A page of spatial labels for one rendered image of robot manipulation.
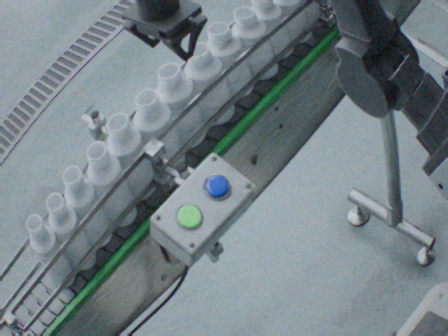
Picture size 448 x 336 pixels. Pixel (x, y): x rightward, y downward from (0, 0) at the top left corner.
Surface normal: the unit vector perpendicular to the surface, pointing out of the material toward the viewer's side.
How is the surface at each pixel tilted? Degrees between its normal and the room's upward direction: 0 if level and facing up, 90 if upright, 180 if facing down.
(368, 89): 89
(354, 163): 0
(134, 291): 90
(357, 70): 89
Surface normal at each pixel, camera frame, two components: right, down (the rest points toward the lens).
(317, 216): -0.18, -0.61
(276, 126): 0.75, 0.43
